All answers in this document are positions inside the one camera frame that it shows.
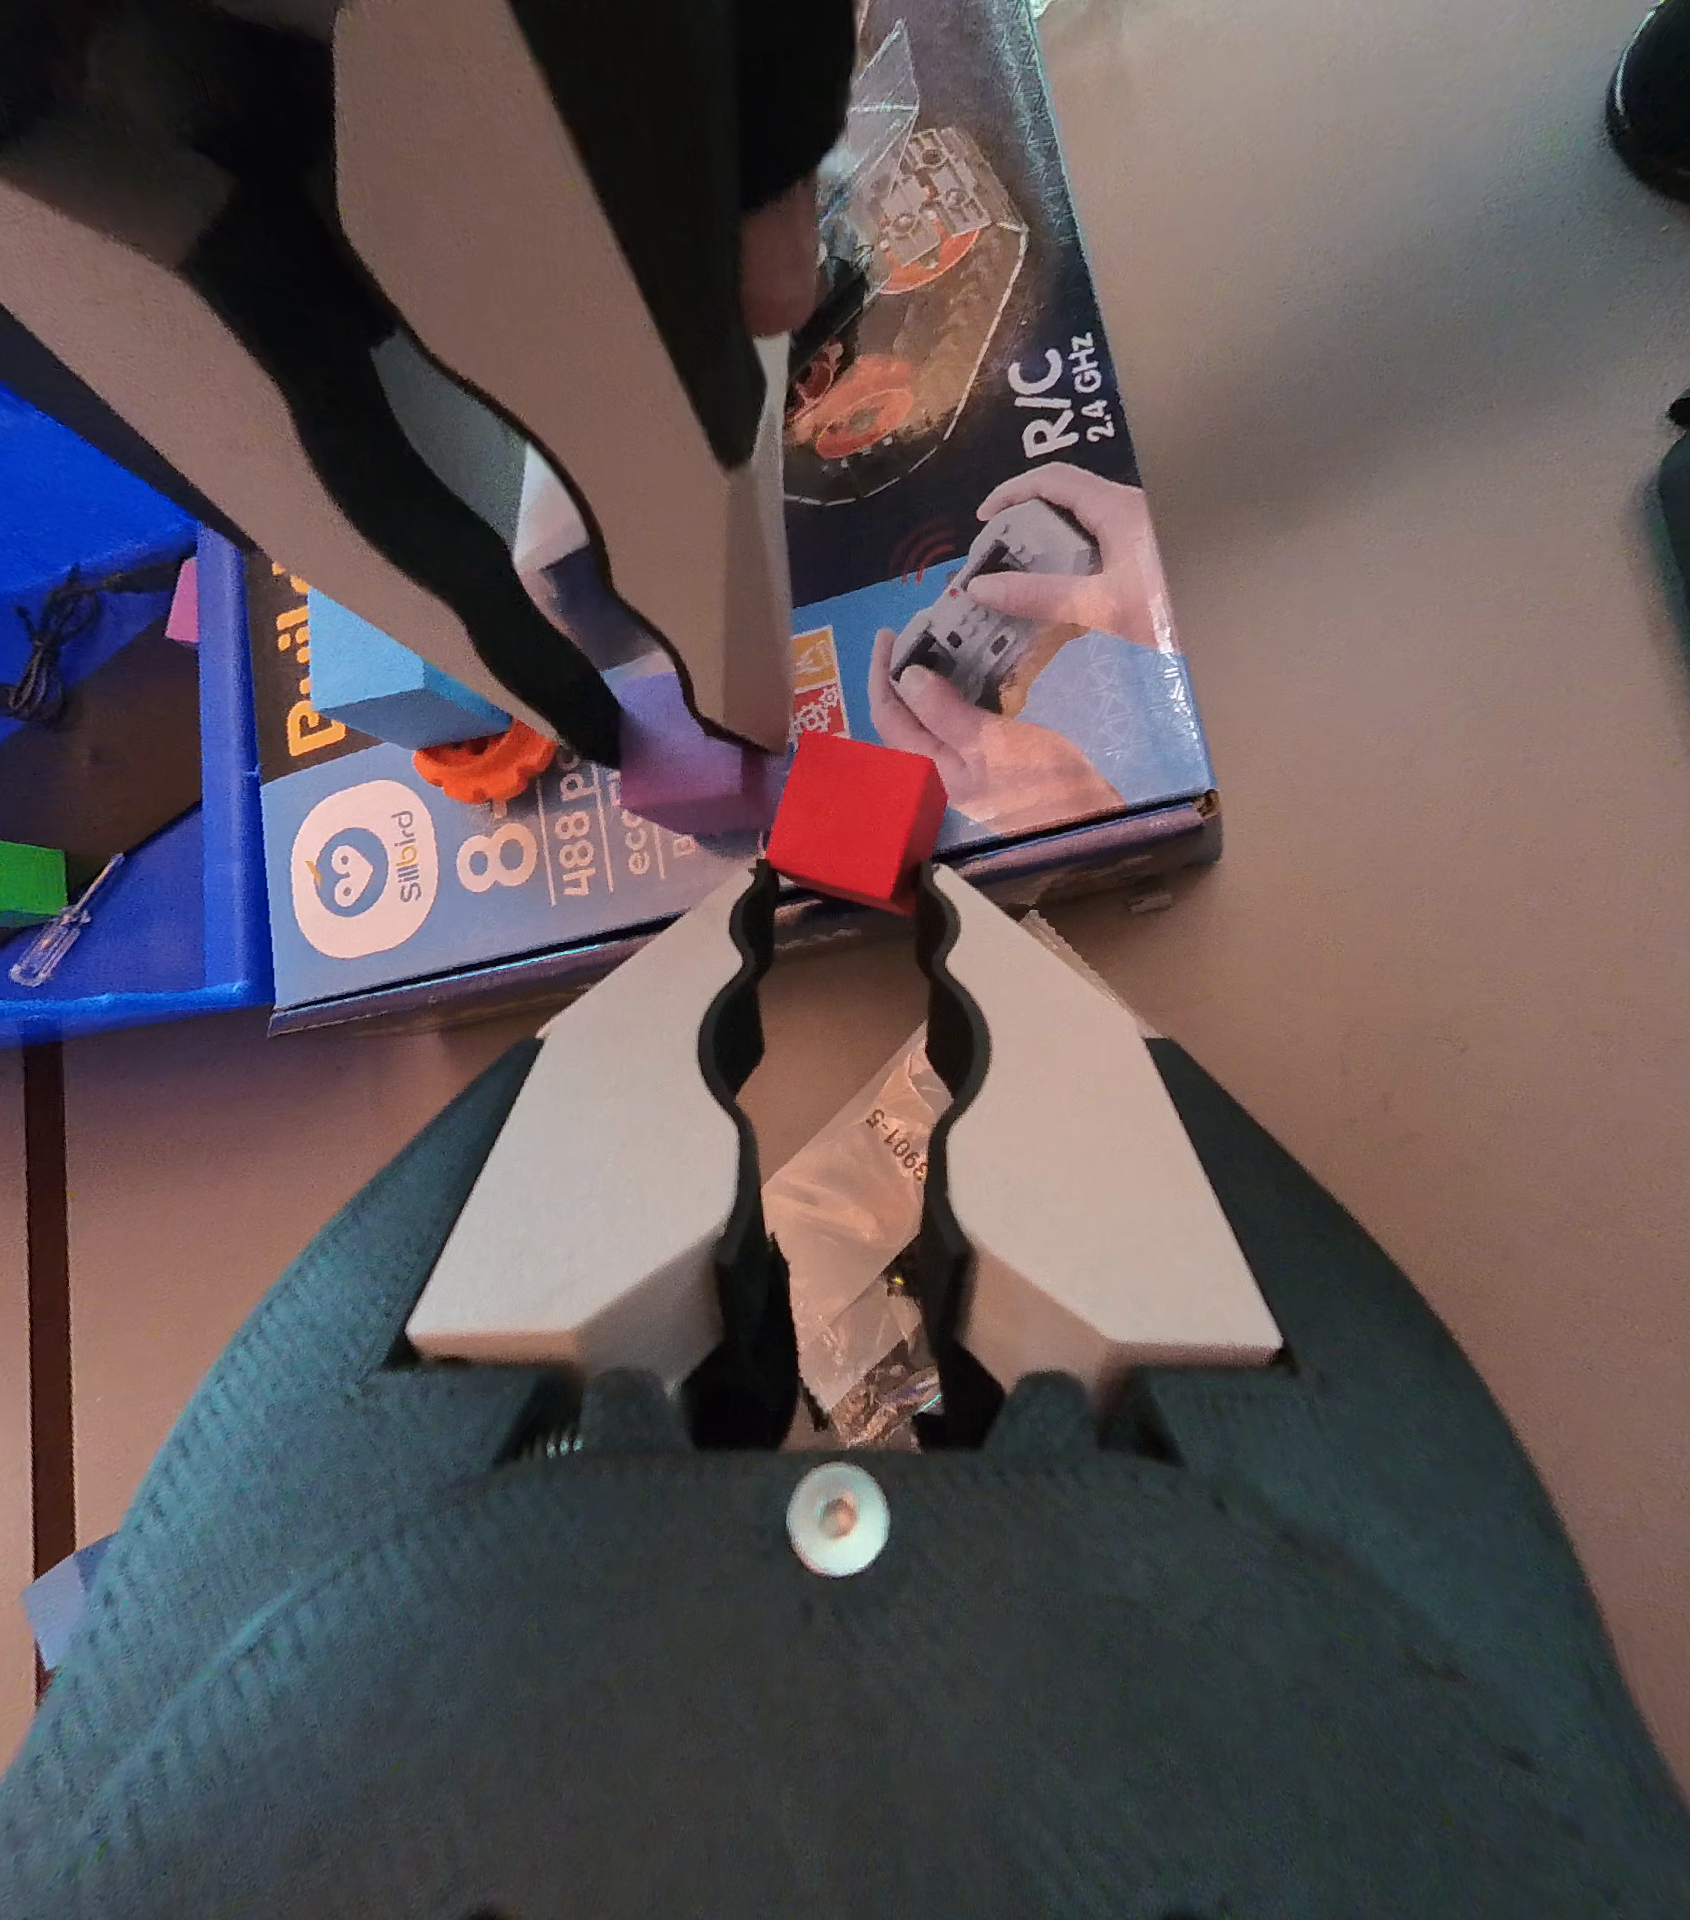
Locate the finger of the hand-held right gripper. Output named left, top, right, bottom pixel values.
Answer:
left=0, top=141, right=626, bottom=764
left=333, top=0, right=798, bottom=756

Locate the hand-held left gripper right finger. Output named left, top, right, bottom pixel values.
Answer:
left=916, top=866, right=1288, bottom=1449

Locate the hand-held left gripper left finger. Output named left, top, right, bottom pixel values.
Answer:
left=405, top=866, right=801, bottom=1450

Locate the small orange plastic wheel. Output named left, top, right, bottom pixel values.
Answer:
left=414, top=717, right=557, bottom=806

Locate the red wooden cube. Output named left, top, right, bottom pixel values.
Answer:
left=764, top=733, right=949, bottom=914

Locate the person's right hand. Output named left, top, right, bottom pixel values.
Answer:
left=740, top=177, right=827, bottom=339

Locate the clear bag with white flap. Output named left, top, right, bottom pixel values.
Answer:
left=770, top=21, right=943, bottom=408

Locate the flat black rectangular panel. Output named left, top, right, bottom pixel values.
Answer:
left=0, top=562, right=204, bottom=976

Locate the dark blue cardboard kit box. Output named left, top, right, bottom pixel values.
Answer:
left=245, top=0, right=1226, bottom=1036

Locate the black cable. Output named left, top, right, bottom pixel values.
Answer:
left=0, top=562, right=111, bottom=730

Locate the small clear-handled screwdriver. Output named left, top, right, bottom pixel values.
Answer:
left=6, top=853, right=127, bottom=988

